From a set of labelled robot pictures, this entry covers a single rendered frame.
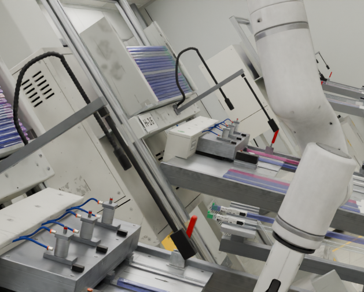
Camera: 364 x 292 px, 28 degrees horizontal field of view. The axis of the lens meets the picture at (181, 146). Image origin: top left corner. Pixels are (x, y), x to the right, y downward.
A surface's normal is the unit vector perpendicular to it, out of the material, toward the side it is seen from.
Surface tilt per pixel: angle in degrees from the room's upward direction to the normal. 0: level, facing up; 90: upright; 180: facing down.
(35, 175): 90
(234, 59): 90
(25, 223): 44
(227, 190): 90
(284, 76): 79
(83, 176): 90
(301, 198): 72
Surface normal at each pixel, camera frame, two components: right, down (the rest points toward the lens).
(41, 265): 0.20, -0.96
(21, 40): -0.24, 0.14
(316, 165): -0.52, 0.00
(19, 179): 0.82, -0.50
